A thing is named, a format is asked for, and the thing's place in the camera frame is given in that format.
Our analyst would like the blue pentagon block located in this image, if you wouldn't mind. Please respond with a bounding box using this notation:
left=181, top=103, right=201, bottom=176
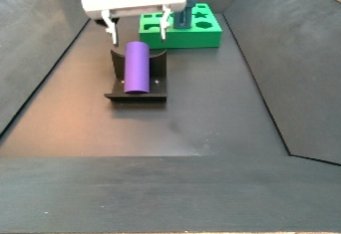
left=172, top=0, right=196, bottom=29

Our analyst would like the black curved cradle stand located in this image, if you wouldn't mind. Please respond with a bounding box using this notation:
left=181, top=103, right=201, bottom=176
left=104, top=42, right=168, bottom=103

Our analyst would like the purple cylinder block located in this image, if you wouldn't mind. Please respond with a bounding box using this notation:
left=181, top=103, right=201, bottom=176
left=124, top=41, right=149, bottom=94

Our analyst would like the green shape sorter board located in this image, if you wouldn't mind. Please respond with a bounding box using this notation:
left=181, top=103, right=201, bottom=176
left=139, top=3, right=221, bottom=49

